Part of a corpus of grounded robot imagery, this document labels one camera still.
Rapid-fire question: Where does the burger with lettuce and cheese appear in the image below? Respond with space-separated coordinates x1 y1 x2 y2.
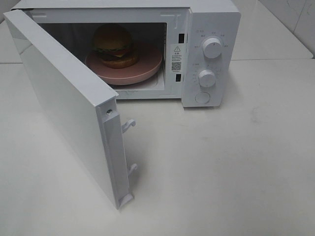
92 23 139 69

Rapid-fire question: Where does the round white door button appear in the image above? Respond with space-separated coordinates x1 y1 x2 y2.
195 92 211 104

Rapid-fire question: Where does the upper white microwave knob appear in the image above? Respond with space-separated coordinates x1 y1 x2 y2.
201 35 223 59

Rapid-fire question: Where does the lower white microwave knob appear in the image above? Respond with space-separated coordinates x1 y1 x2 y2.
198 70 216 88

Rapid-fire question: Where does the white microwave knob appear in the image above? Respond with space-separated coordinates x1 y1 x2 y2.
201 35 223 59
198 70 216 88

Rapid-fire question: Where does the white microwave oven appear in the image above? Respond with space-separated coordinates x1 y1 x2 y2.
4 0 241 110

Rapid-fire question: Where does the pink round plate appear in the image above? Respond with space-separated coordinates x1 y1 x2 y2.
85 41 163 86

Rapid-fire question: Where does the white microwave door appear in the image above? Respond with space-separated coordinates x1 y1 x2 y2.
4 10 137 208

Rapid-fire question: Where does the white warning label sticker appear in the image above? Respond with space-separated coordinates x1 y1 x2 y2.
170 44 184 73

